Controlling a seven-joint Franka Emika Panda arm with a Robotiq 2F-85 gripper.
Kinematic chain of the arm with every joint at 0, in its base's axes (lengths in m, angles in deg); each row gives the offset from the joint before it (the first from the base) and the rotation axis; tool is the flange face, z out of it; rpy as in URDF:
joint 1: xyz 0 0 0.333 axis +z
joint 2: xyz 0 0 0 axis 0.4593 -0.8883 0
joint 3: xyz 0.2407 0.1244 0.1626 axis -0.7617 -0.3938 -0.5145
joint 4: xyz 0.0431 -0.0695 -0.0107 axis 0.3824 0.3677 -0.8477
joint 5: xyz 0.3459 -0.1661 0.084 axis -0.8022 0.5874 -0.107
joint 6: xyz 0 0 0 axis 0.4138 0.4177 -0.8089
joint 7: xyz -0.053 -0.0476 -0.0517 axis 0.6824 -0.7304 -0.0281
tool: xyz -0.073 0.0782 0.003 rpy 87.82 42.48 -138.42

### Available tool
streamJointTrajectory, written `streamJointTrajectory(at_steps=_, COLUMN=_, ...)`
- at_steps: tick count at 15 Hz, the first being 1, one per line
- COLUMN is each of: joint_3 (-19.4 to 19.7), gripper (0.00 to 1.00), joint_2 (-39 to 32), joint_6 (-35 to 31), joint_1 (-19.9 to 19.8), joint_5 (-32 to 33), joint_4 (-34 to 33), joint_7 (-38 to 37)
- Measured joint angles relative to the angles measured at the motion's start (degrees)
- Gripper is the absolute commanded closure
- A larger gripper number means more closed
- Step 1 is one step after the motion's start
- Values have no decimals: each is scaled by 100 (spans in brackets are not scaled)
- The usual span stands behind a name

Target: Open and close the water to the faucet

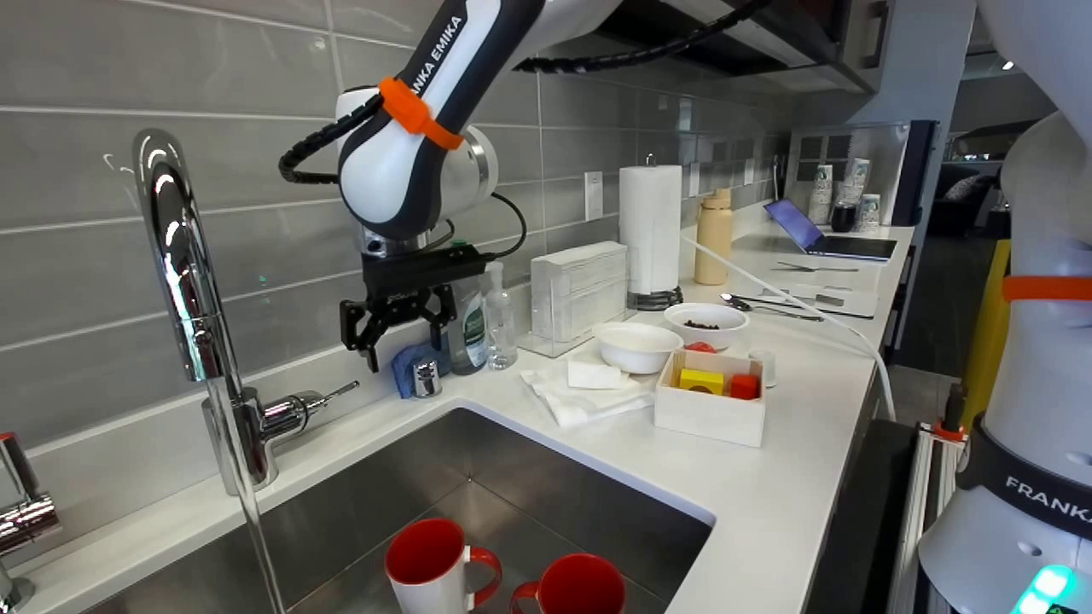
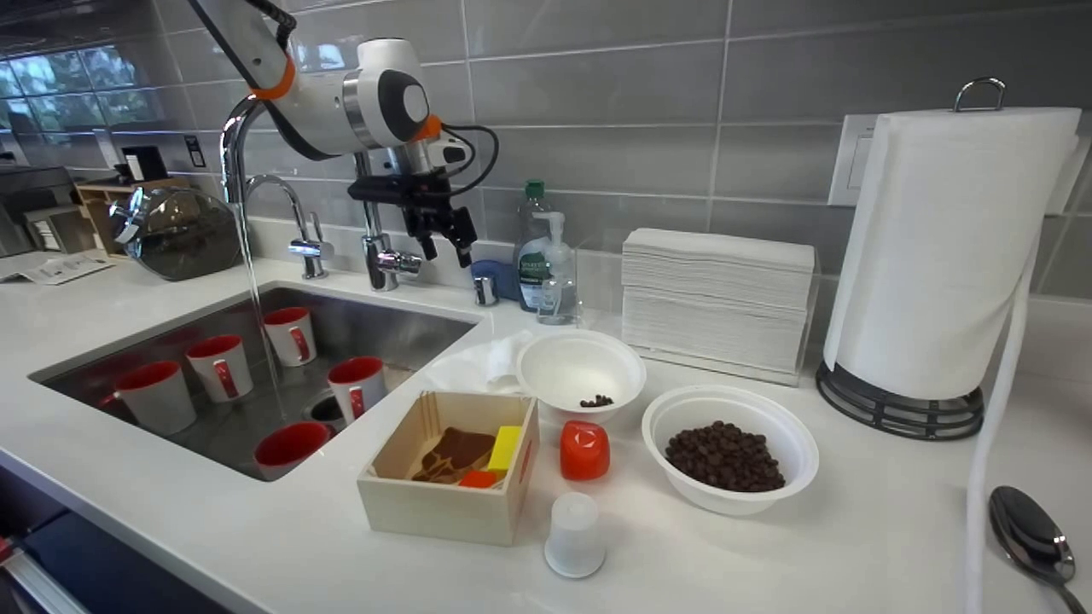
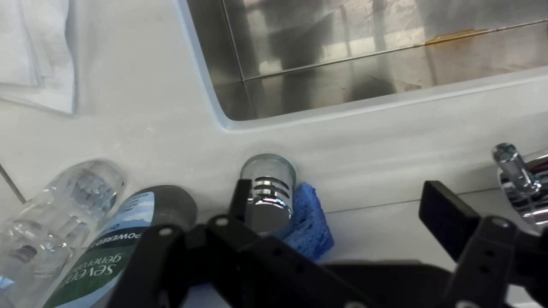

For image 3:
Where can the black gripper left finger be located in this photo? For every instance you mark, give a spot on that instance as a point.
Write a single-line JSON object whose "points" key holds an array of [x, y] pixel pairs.
{"points": [[241, 267]]}

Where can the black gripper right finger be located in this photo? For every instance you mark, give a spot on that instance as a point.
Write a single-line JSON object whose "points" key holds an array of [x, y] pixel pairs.
{"points": [[486, 250]]}

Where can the chrome gooseneck faucet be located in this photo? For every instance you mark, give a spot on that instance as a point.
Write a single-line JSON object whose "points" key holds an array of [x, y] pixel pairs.
{"points": [[523, 189]]}

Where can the shiny metal can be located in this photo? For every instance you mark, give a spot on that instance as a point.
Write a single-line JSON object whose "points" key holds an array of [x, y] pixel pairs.
{"points": [[270, 194]]}

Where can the blue sponge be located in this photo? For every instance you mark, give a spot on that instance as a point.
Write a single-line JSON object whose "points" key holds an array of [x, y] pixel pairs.
{"points": [[311, 223]]}

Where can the green label soap bottle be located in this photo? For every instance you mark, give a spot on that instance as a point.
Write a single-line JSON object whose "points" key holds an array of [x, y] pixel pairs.
{"points": [[121, 240]]}

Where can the clear plastic pump bottle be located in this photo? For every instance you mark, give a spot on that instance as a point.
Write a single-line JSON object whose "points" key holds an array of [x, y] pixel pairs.
{"points": [[52, 223]]}

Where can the stainless steel sink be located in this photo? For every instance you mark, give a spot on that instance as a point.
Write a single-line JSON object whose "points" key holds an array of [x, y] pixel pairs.
{"points": [[371, 52]]}

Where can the white crumpled cloth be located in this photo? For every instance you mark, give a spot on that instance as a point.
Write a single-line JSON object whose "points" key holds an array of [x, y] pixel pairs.
{"points": [[40, 52]]}

